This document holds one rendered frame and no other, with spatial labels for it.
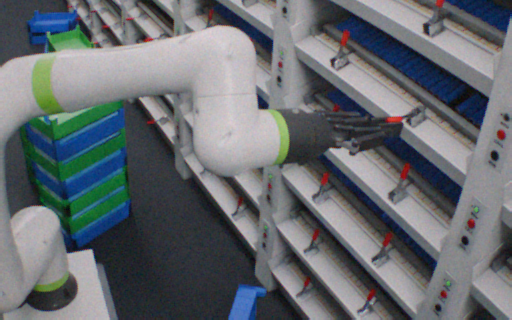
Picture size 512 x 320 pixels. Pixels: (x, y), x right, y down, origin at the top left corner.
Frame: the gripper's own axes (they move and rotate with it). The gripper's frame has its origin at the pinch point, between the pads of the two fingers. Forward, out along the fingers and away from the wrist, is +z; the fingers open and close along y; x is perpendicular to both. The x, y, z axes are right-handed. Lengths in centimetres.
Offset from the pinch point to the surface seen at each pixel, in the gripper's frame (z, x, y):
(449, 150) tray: 7.9, 0.6, 11.0
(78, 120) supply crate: -32, -46, -93
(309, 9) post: 8.5, 9.1, -42.5
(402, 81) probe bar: 11.3, 5.3, -9.1
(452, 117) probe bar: 11.1, 5.3, 6.7
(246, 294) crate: 2, -72, -30
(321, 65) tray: 6.5, -0.9, -30.6
